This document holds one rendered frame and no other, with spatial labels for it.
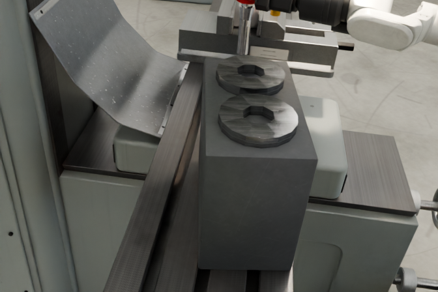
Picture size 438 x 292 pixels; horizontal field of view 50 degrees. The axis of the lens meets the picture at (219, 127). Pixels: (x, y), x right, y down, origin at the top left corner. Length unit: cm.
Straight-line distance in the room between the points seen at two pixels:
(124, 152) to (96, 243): 31
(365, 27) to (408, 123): 198
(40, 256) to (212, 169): 80
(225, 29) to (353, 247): 56
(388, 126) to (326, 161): 176
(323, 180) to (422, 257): 112
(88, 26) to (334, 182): 61
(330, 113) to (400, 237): 32
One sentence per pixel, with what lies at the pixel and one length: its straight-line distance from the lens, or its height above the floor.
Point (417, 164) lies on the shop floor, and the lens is 251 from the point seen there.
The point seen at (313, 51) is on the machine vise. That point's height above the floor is 99.
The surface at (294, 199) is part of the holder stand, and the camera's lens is 53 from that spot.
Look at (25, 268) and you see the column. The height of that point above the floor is 46.
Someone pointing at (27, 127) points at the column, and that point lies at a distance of 99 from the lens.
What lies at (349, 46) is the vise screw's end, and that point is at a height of 99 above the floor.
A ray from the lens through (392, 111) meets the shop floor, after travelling 287.
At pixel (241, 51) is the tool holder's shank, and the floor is 100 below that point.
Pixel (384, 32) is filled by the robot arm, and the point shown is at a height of 111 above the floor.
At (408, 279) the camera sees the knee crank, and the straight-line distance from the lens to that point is 122.
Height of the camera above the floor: 143
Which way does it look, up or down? 36 degrees down
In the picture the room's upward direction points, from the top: 5 degrees clockwise
